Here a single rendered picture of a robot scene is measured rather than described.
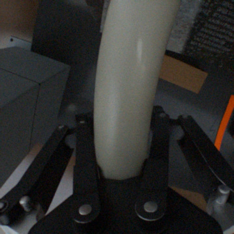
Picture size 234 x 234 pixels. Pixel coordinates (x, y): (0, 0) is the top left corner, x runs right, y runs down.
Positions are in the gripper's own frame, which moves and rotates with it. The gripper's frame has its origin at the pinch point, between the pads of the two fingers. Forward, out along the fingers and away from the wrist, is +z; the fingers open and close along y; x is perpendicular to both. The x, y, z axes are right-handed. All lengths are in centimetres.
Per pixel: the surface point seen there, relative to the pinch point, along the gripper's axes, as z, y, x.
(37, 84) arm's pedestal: 50, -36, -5
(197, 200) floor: 87, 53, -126
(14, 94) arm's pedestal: 36, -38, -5
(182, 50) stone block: 23.6, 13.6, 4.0
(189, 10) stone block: 16.2, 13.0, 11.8
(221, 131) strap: 83, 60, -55
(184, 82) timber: 73, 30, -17
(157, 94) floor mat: 87, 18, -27
